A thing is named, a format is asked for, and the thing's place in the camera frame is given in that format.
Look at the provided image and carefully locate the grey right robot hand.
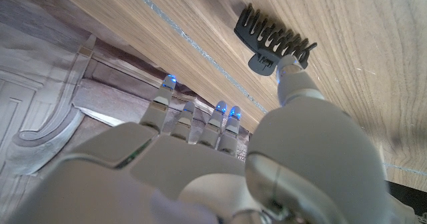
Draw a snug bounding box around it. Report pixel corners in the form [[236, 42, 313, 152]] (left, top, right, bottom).
[[0, 54, 418, 224]]

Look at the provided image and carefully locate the black claw hair clip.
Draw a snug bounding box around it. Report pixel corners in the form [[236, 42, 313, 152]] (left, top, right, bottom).
[[233, 3, 318, 77]]

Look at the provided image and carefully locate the printed sofa room backdrop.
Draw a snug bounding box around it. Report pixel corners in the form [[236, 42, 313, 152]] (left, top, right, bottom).
[[0, 0, 268, 224]]

